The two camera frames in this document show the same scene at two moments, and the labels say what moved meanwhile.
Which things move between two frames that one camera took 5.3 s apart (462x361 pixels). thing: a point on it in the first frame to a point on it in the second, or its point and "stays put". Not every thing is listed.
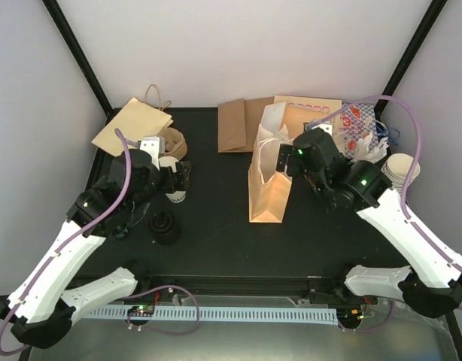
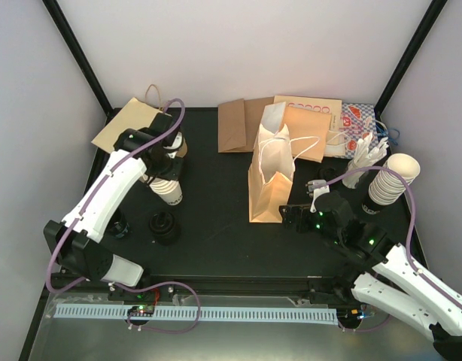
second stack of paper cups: x=396 y=168 stays put
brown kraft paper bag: x=238 y=122 stays put
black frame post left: x=81 y=62 stays put
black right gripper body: x=294 y=168 to x=329 y=232
